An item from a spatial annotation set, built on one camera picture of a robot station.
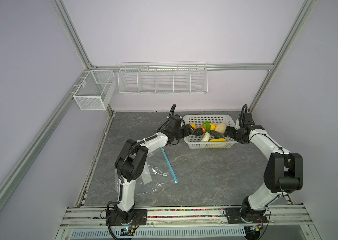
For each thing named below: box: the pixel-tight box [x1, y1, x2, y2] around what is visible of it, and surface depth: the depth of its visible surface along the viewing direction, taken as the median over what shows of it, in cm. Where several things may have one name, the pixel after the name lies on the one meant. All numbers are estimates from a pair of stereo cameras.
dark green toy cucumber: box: [210, 130, 225, 139], surface depth 104 cm
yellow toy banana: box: [208, 138, 227, 142], surface depth 98 cm
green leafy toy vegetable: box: [202, 120, 211, 133], surface depth 107 cm
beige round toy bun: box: [214, 123, 227, 134], surface depth 105 cm
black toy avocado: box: [193, 127, 204, 136], surface depth 104 cm
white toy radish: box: [200, 132, 210, 142], surface depth 98 cm
